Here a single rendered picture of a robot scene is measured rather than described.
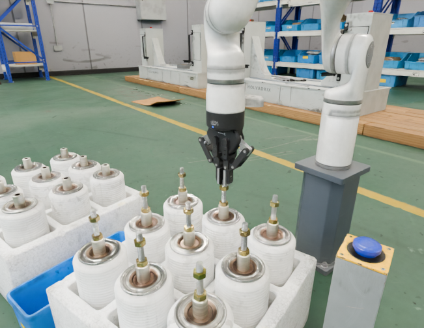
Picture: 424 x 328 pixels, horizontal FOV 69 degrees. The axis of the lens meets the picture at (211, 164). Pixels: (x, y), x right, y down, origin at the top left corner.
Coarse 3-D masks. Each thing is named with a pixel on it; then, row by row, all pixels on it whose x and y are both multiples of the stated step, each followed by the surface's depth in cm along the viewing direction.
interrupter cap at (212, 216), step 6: (210, 210) 70; (216, 210) 70; (234, 210) 70; (210, 216) 68; (216, 216) 68; (234, 216) 68; (210, 222) 66; (216, 222) 66; (222, 222) 66; (228, 222) 66; (234, 222) 65
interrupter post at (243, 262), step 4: (240, 256) 51; (244, 256) 51; (248, 256) 51; (240, 260) 51; (244, 260) 51; (248, 260) 51; (236, 264) 53; (240, 264) 52; (244, 264) 51; (248, 264) 52; (240, 268) 52; (244, 268) 52; (248, 268) 52
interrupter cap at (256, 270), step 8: (232, 256) 55; (256, 256) 55; (224, 264) 53; (232, 264) 53; (256, 264) 53; (224, 272) 51; (232, 272) 51; (240, 272) 52; (248, 272) 52; (256, 272) 51; (240, 280) 49; (248, 280) 49; (256, 280) 50
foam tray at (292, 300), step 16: (304, 256) 66; (304, 272) 62; (48, 288) 58; (64, 288) 58; (208, 288) 58; (272, 288) 58; (288, 288) 58; (304, 288) 62; (64, 304) 54; (80, 304) 54; (112, 304) 54; (272, 304) 54; (288, 304) 54; (304, 304) 65; (64, 320) 57; (80, 320) 52; (96, 320) 51; (112, 320) 54; (272, 320) 51; (288, 320) 56; (304, 320) 69
